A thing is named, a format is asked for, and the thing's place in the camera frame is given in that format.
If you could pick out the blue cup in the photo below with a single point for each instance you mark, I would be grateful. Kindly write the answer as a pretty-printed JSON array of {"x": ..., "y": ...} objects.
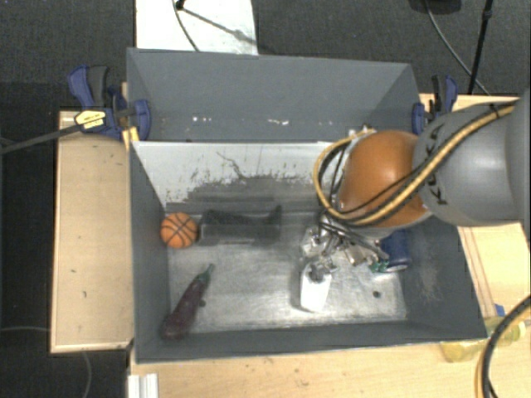
[{"x": 397, "y": 247}]

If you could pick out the pale wood board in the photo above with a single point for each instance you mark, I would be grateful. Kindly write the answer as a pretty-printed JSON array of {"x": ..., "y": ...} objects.
[{"x": 93, "y": 239}]

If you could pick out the grey metal bin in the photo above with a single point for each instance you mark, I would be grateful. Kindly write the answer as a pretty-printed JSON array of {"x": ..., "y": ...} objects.
[{"x": 257, "y": 98}]

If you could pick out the orange toy basketball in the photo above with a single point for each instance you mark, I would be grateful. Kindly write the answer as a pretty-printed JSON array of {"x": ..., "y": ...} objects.
[{"x": 178, "y": 230}]

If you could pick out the purple toy eggplant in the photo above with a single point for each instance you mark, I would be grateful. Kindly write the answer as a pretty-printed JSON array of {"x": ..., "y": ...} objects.
[{"x": 186, "y": 305}]

